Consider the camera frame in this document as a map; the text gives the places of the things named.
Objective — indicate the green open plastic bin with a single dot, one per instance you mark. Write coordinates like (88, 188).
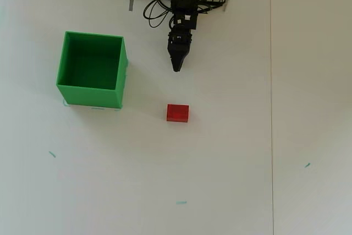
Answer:
(90, 96)

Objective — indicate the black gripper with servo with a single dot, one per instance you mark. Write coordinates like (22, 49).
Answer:
(179, 43)

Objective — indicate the red block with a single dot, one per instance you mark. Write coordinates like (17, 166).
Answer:
(178, 112)

